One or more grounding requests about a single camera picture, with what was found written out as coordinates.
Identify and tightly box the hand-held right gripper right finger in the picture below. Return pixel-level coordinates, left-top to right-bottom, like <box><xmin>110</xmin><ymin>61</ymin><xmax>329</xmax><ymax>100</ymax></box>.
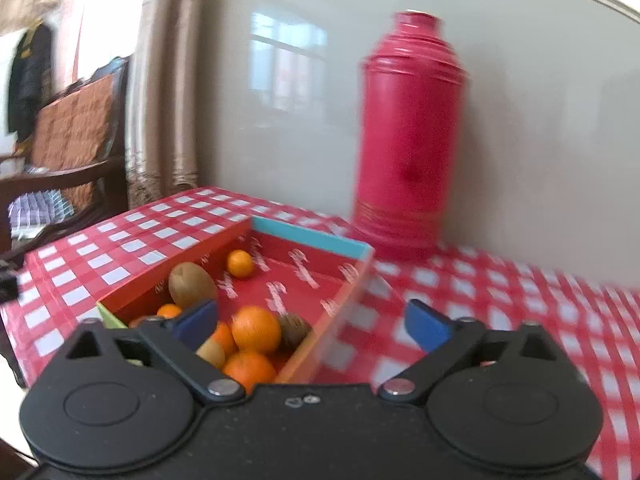
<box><xmin>377</xmin><ymin>300</ymin><xmax>563</xmax><ymax>405</ymax></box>

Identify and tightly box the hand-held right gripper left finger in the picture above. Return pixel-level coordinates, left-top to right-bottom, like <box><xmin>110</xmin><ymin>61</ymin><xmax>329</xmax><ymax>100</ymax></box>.
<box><xmin>65</xmin><ymin>300</ymin><xmax>246</xmax><ymax>405</ymax></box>

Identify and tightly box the small pale yellow fruit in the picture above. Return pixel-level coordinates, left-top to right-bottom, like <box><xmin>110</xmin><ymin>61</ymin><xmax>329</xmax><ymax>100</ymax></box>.
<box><xmin>196</xmin><ymin>340</ymin><xmax>226</xmax><ymax>370</ymax></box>

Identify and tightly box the brown kiwi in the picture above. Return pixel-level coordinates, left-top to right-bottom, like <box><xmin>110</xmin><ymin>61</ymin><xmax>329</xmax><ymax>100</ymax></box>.
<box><xmin>168</xmin><ymin>262</ymin><xmax>219</xmax><ymax>310</ymax></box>

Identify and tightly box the small orange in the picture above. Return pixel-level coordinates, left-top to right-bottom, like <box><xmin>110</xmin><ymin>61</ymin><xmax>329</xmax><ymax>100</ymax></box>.
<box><xmin>226</xmin><ymin>250</ymin><xmax>255</xmax><ymax>279</ymax></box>

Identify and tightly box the dark wrinkled fruit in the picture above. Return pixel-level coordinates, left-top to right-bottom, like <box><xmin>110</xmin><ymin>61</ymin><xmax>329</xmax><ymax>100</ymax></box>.
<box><xmin>277</xmin><ymin>312</ymin><xmax>312</xmax><ymax>351</ymax></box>

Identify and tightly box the colourful cardboard box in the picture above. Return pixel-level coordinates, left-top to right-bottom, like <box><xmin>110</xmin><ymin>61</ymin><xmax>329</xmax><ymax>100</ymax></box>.
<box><xmin>96</xmin><ymin>216</ymin><xmax>376</xmax><ymax>386</ymax></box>

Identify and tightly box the red checked tablecloth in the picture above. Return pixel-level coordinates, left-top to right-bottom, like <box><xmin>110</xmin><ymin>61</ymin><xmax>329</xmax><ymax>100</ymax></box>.
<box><xmin>0</xmin><ymin>186</ymin><xmax>640</xmax><ymax>480</ymax></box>

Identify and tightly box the red thermos flask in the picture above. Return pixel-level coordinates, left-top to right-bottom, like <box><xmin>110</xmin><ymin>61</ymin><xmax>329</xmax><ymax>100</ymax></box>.
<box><xmin>352</xmin><ymin>10</ymin><xmax>471</xmax><ymax>262</ymax></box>

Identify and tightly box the blue checked cloth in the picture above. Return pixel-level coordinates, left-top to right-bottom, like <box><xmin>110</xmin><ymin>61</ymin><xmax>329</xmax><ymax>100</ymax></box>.
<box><xmin>7</xmin><ymin>187</ymin><xmax>76</xmax><ymax>231</ymax></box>

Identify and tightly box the dark wooden chair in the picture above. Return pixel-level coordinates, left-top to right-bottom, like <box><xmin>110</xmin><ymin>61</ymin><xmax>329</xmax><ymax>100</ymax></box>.
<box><xmin>0</xmin><ymin>55</ymin><xmax>131</xmax><ymax>261</ymax></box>

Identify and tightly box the beige curtain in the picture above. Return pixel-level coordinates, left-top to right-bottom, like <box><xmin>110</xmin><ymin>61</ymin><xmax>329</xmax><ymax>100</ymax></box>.
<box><xmin>125</xmin><ymin>0</ymin><xmax>206</xmax><ymax>211</ymax></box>

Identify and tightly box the dark hanging clothing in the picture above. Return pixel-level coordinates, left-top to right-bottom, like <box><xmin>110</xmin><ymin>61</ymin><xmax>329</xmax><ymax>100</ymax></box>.
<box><xmin>6</xmin><ymin>20</ymin><xmax>55</xmax><ymax>143</ymax></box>

